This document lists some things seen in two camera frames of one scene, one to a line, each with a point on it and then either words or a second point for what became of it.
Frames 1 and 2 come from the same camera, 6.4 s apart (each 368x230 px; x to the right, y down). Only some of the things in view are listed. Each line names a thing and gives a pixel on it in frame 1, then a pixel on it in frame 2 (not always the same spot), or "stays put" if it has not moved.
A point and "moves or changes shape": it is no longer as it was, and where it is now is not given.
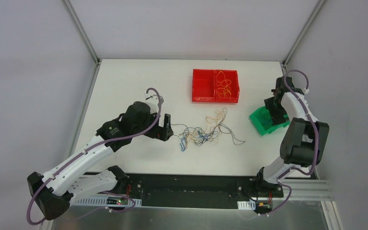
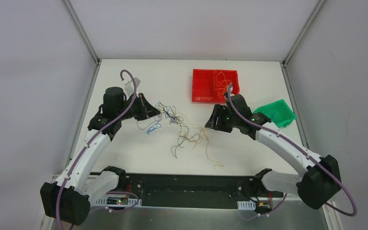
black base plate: [196, 190] stays put
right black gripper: [273, 106] → [220, 117]
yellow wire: [223, 85] stays put
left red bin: [203, 86] stays put
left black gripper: [161, 127] → [143, 106]
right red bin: [226, 86] stays put
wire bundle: [214, 126] moves or changes shape
